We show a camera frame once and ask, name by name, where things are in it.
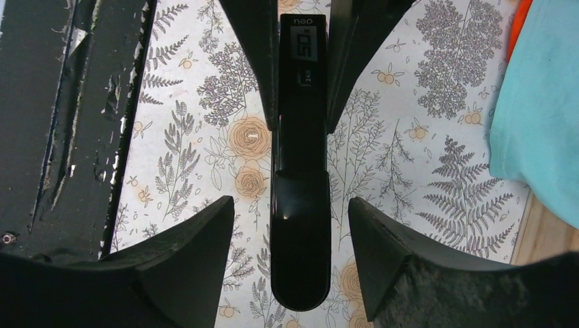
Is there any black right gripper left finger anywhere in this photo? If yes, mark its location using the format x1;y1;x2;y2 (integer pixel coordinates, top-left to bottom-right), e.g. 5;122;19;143
1;196;235;327

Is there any orange t-shirt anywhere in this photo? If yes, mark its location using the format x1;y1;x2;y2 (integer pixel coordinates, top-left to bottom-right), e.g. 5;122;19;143
507;0;533;62

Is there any black stapler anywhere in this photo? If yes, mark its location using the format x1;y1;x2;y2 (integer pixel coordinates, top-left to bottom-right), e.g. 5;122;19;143
270;14;332;312

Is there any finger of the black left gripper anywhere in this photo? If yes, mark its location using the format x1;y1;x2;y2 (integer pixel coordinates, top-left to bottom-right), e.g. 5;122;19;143
328;0;414;133
220;0;279;131

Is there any teal t-shirt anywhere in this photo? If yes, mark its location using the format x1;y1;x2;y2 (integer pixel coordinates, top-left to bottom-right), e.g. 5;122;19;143
490;0;578;227

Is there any wooden rack base tray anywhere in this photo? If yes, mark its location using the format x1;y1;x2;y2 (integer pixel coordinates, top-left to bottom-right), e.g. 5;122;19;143
510;193;578;265

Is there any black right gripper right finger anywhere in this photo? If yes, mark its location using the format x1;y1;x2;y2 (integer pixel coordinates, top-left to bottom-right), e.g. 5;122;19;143
348;197;578;327

